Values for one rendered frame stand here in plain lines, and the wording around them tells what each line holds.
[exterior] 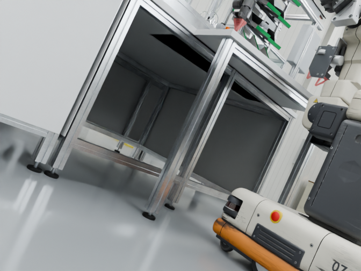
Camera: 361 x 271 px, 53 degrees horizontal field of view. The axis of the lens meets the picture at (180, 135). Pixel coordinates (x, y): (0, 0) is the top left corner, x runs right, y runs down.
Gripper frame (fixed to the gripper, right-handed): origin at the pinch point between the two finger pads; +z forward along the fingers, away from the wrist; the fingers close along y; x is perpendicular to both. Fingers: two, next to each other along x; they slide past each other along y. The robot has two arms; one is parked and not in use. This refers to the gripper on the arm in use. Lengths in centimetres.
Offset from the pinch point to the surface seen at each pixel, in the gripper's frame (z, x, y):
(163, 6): 22, 13, 60
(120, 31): 41, 12, 72
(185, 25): 22, 13, 45
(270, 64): 22, 43, 14
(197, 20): 13.0, 5.5, 33.4
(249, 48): 23, 40, 29
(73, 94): 72, 10, 79
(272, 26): -68, -74, -118
